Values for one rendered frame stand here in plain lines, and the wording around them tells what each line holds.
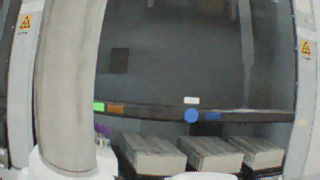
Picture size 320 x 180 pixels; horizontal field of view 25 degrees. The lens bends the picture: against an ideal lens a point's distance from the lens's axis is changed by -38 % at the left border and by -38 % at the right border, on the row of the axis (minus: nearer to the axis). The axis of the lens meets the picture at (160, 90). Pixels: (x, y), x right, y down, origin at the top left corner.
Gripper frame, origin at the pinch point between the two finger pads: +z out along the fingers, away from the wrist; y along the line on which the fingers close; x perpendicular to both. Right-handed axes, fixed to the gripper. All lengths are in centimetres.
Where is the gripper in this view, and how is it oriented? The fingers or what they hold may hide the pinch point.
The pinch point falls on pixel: (193, 6)
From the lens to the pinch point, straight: 156.6
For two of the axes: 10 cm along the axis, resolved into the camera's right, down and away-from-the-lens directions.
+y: 9.9, 0.8, 1.1
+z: -0.9, 9.9, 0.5
